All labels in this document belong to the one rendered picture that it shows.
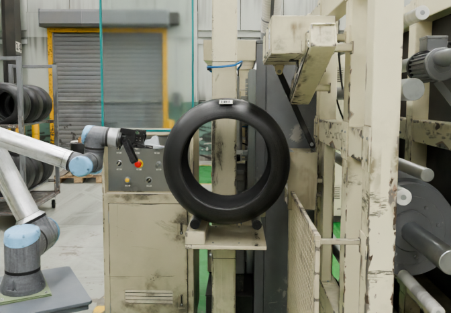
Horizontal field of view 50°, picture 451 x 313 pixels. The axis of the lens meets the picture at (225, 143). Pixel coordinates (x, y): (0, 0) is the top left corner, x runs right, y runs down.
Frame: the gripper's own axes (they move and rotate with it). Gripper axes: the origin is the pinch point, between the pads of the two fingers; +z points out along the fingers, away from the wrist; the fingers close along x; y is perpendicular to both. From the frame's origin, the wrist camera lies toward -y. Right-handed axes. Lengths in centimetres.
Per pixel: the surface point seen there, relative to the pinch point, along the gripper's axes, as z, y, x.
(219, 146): 25.7, 1.2, 27.3
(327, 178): 82, -7, 22
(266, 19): 43, 77, 78
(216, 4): 16, 73, 27
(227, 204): 33.9, -25.8, 15.1
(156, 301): -2, -100, 59
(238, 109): 33.3, 22.3, -11.6
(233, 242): 39, -39, -5
